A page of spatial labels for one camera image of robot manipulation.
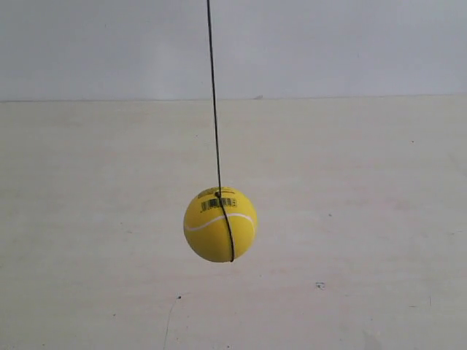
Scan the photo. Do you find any yellow tennis ball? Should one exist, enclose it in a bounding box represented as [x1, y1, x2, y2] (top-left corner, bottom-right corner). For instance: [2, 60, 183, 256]
[183, 187, 258, 263]

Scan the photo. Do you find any black hanging string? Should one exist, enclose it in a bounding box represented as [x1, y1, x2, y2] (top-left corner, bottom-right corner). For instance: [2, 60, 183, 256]
[206, 0, 236, 263]

